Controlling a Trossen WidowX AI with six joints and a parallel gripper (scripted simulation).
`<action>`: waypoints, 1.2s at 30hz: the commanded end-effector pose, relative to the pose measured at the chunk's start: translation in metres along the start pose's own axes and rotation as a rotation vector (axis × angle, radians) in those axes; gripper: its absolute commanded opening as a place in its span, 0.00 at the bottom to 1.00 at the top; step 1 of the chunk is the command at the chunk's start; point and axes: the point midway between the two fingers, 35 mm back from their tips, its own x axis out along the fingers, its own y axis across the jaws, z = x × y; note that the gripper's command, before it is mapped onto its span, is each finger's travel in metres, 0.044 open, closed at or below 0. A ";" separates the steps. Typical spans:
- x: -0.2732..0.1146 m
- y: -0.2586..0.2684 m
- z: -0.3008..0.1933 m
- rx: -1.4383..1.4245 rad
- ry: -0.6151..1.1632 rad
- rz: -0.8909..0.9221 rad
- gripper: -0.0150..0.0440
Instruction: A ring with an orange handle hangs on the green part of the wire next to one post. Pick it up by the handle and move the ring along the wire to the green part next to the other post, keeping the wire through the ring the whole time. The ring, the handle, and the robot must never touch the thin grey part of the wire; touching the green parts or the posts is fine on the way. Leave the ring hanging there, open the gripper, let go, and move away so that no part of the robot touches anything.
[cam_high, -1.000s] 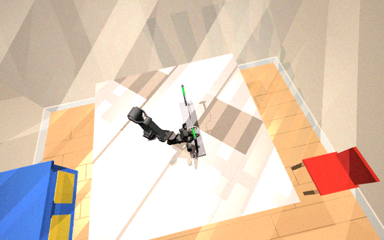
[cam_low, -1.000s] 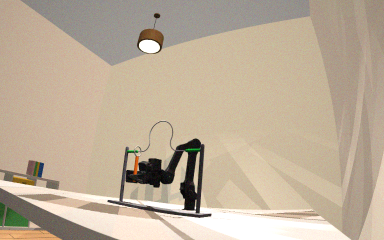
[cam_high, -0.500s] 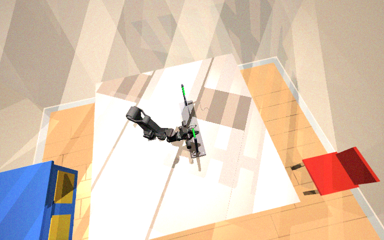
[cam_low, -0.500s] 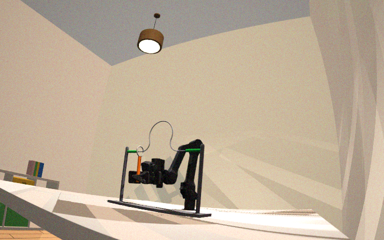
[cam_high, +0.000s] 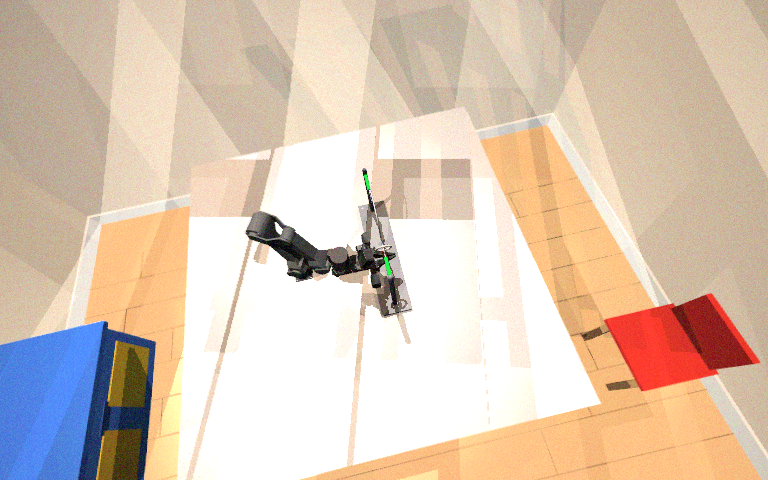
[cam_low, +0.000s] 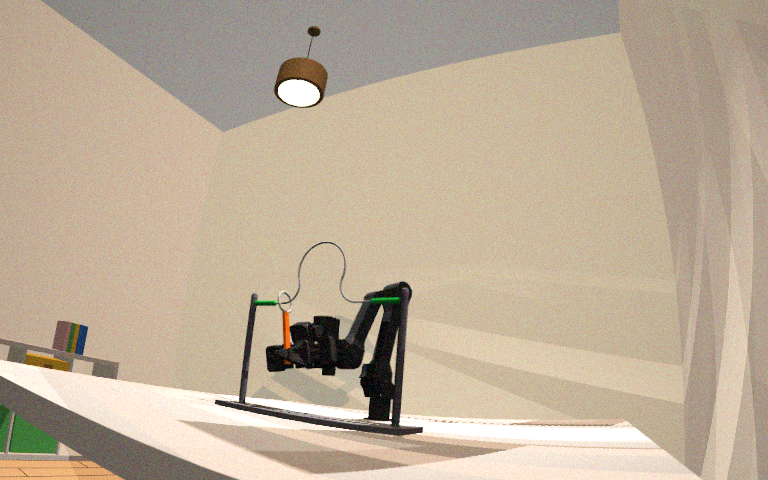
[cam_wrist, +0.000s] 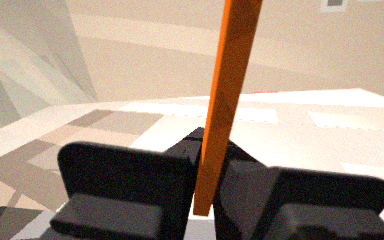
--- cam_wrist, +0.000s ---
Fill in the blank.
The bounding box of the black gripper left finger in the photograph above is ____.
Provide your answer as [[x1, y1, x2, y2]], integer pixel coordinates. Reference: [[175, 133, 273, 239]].
[[57, 127, 205, 240]]

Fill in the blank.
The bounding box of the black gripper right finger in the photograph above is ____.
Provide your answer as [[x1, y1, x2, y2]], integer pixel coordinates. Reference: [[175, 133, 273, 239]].
[[213, 139, 384, 240]]

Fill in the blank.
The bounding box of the orange handle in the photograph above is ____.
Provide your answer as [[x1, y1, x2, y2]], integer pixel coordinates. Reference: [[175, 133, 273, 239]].
[[193, 0, 262, 217]]

